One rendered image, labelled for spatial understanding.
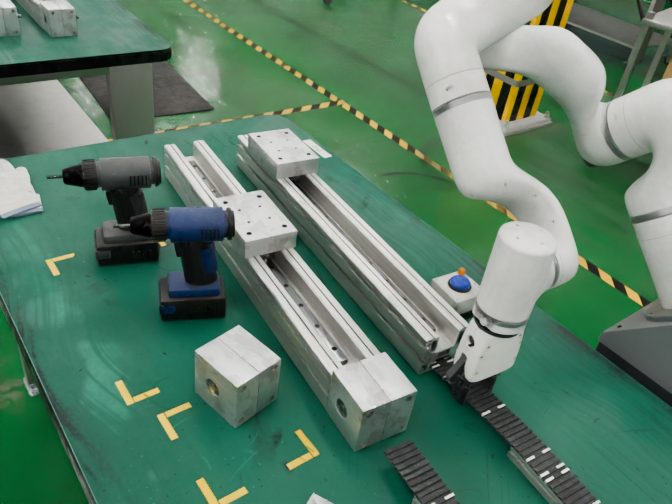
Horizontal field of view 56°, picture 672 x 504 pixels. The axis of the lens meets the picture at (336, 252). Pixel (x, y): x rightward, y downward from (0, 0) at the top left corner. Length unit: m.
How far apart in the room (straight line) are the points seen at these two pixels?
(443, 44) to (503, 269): 0.33
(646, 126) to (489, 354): 0.53
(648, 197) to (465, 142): 0.48
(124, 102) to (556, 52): 1.77
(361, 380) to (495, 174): 0.37
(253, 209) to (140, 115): 1.39
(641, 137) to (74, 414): 1.08
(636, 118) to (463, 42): 0.44
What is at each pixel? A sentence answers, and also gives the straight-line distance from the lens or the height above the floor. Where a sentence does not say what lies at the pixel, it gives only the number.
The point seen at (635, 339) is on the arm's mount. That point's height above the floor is 0.83.
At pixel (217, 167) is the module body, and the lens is 1.49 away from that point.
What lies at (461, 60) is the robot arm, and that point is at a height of 1.31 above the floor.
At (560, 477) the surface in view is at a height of 0.81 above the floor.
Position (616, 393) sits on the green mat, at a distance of 1.28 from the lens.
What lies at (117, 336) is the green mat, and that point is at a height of 0.78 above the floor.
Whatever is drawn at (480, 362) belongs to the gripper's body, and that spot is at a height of 0.91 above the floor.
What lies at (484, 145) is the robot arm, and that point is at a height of 1.22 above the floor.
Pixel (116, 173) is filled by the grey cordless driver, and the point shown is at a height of 0.98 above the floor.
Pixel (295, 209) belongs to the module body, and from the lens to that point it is 1.41.
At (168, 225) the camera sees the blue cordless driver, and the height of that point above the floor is 0.98.
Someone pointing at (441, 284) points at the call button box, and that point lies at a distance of 1.27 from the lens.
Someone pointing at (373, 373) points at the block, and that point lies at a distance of 1.00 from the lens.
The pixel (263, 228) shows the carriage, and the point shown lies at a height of 0.90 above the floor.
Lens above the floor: 1.59
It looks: 36 degrees down
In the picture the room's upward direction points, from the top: 9 degrees clockwise
